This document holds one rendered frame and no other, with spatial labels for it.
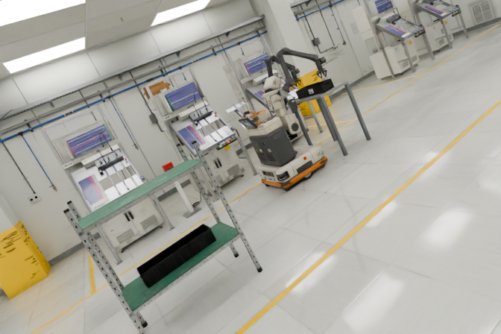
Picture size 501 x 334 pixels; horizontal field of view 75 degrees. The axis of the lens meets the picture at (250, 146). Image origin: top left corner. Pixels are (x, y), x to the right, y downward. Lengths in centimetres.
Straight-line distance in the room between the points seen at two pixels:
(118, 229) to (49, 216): 188
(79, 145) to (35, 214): 195
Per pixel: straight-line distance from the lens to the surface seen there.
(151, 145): 640
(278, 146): 367
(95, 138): 480
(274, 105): 389
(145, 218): 477
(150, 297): 238
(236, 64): 572
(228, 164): 506
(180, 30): 701
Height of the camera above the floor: 131
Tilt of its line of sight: 10 degrees down
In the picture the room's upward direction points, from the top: 26 degrees counter-clockwise
